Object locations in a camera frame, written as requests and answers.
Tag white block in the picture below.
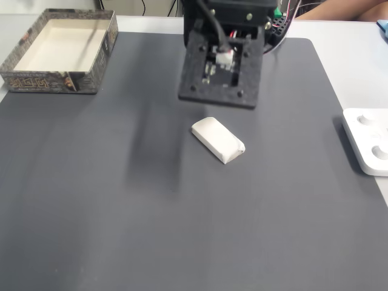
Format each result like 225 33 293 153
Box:
190 116 246 166

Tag bark patterned cardboard box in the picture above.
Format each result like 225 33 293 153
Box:
0 8 119 95

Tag blue object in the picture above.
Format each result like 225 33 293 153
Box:
376 18 388 39

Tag grey table mat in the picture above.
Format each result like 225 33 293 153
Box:
0 30 388 291

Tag white tray with round wells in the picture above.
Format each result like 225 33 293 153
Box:
341 107 388 177

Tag black camera cable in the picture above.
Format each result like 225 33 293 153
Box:
195 0 232 55

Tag black camera module with mount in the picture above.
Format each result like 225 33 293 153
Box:
178 5 273 110

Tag red white black servo wire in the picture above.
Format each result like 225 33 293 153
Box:
262 0 304 56

